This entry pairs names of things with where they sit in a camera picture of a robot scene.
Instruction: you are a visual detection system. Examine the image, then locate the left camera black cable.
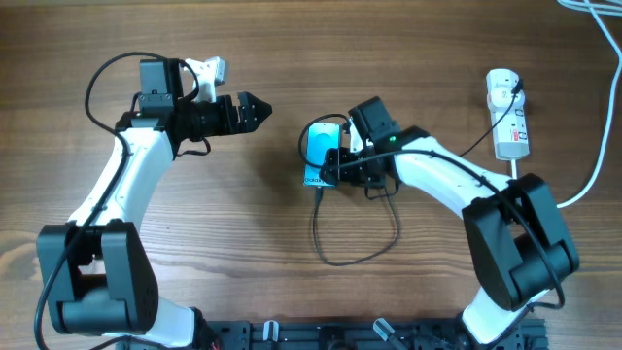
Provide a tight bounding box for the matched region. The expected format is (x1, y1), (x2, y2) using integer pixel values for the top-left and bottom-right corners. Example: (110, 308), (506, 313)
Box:
(33, 51), (200, 350)

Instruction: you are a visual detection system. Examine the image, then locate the white power strip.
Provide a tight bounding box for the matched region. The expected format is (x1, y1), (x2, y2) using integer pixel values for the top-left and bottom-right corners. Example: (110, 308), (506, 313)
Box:
(486, 68), (530, 160)

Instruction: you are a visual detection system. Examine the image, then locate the Galaxy S25 smartphone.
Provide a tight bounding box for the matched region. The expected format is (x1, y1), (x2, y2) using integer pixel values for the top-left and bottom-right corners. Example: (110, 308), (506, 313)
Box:
(303, 122), (341, 187)

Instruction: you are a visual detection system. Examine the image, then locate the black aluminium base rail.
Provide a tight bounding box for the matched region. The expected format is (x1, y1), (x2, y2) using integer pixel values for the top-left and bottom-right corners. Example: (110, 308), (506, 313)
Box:
(115, 318), (549, 350)

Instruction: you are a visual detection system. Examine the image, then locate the white USB charger plug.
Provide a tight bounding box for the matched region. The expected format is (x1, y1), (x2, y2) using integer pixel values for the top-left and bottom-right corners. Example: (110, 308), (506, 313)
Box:
(487, 86), (525, 112)

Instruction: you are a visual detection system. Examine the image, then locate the black USB charging cable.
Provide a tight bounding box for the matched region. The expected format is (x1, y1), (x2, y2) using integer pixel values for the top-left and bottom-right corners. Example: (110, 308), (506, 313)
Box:
(311, 79), (525, 267)

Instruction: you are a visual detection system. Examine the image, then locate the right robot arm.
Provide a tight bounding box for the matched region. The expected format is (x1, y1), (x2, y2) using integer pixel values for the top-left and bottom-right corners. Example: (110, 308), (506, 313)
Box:
(305, 97), (580, 349)

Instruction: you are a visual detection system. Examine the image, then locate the white power strip cord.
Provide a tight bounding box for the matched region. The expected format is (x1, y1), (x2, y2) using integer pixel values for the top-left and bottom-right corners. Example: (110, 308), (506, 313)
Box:
(509, 0), (622, 210)

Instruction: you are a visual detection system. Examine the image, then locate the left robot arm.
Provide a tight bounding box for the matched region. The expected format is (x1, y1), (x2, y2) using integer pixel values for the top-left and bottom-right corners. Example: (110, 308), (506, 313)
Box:
(33, 52), (272, 349)

